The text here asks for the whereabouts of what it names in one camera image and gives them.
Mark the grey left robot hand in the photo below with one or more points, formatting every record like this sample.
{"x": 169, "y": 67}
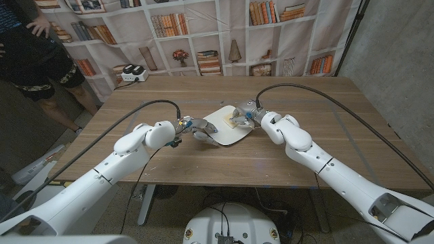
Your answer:
{"x": 195, "y": 123}

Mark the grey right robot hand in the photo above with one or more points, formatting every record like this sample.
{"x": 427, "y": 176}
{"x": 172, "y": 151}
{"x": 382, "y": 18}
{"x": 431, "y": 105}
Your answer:
{"x": 251, "y": 109}

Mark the white square paper plate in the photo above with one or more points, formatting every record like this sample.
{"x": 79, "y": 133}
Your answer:
{"x": 230, "y": 135}

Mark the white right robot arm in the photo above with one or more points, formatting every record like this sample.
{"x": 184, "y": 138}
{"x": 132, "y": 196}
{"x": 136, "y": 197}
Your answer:
{"x": 339, "y": 176}

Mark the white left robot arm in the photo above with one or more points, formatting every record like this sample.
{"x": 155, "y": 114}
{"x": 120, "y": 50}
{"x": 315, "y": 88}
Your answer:
{"x": 88, "y": 189}

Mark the white power strip black adapters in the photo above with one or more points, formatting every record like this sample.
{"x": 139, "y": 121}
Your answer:
{"x": 134, "y": 74}

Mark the printed bookshelf backdrop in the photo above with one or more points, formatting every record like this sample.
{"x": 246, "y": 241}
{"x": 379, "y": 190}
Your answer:
{"x": 220, "y": 27}

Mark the grey table leg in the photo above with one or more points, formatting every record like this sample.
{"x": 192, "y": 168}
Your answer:
{"x": 146, "y": 205}
{"x": 320, "y": 211}

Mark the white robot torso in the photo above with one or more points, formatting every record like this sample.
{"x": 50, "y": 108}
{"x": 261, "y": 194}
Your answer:
{"x": 231, "y": 222}

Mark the black backdrop stand pole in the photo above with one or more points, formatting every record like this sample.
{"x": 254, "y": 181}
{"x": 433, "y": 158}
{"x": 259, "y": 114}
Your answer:
{"x": 350, "y": 37}

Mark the white floor panel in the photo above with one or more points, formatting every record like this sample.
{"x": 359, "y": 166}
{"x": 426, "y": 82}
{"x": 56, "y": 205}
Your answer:
{"x": 44, "y": 191}

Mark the long white floor device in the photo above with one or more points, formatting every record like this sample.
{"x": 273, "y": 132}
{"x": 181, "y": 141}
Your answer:
{"x": 34, "y": 166}

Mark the person in black shirt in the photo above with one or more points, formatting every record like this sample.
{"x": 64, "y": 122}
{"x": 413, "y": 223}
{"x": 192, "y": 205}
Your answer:
{"x": 34, "y": 61}

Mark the person in jeans dark shoes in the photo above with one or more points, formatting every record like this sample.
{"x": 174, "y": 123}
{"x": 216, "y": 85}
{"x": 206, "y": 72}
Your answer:
{"x": 10, "y": 203}

